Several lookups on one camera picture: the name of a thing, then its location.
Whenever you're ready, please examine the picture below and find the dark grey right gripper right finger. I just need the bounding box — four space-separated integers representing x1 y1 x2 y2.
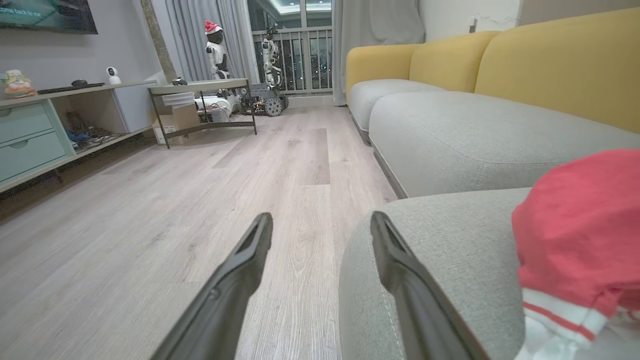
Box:
370 211 488 360

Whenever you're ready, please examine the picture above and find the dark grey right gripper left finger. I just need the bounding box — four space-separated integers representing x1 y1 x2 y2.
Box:
150 212 274 360

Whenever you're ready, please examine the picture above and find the red white striped garment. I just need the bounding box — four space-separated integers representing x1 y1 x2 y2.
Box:
511 149 640 360

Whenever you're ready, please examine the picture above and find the grey and yellow sofa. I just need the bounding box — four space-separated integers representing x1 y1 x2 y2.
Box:
338 7 640 360

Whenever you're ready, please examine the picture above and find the brown cardboard box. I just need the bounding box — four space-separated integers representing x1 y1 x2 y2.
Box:
152 105 201 146

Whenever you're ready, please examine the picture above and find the wooden table with metal legs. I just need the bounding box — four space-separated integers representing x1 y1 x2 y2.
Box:
147 78 258 149

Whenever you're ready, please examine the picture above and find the white humanoid robot on wheels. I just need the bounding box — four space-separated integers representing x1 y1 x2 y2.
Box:
239 25 290 117

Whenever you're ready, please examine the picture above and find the green and wood TV cabinet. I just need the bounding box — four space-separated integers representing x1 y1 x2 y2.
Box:
0 80 161 193

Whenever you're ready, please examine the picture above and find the white robot with santa hat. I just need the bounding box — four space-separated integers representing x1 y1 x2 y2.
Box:
204 20 232 81

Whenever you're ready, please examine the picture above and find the white balcony railing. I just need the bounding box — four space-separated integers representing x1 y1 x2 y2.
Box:
252 26 334 96

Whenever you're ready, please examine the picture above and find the colourful toy figure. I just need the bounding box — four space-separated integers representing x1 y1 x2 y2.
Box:
2 69 38 99

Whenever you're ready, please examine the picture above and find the tangle of cables on shelf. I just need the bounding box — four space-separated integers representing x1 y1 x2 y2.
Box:
65 111 121 148

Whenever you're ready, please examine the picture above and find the grey curtain beside television wall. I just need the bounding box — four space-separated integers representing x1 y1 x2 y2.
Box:
165 0 261 83

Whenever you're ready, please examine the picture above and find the wall television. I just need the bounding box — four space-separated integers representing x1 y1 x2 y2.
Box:
0 0 99 35

